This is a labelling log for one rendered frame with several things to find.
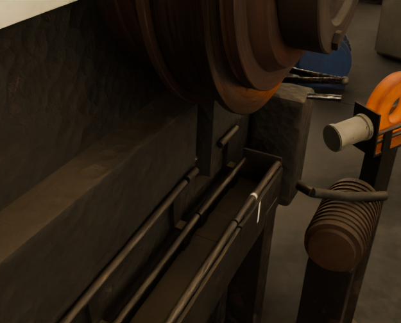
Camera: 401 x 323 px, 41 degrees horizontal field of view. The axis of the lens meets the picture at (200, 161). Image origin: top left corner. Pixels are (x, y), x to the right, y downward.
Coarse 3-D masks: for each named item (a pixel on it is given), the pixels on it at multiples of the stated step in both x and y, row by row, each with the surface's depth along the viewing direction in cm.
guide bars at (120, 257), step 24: (192, 168) 84; (240, 168) 96; (216, 192) 89; (192, 216) 83; (120, 264) 68; (96, 288) 64; (144, 288) 72; (72, 312) 61; (96, 312) 66; (120, 312) 68
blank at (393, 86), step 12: (396, 72) 116; (384, 84) 114; (396, 84) 113; (372, 96) 115; (384, 96) 113; (396, 96) 115; (372, 108) 115; (384, 108) 115; (396, 108) 122; (384, 120) 117; (396, 120) 120
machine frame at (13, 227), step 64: (0, 64) 50; (64, 64) 58; (128, 64) 70; (0, 128) 52; (64, 128) 61; (128, 128) 71; (192, 128) 81; (0, 192) 55; (64, 192) 59; (128, 192) 68; (192, 192) 88; (0, 256) 50; (64, 256) 58; (128, 256) 73; (0, 320) 51; (128, 320) 78
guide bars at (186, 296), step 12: (276, 168) 94; (264, 180) 90; (252, 192) 87; (252, 204) 88; (240, 216) 82; (228, 228) 80; (228, 240) 79; (216, 252) 76; (204, 264) 74; (204, 276) 73; (192, 288) 70; (180, 300) 69; (180, 312) 68
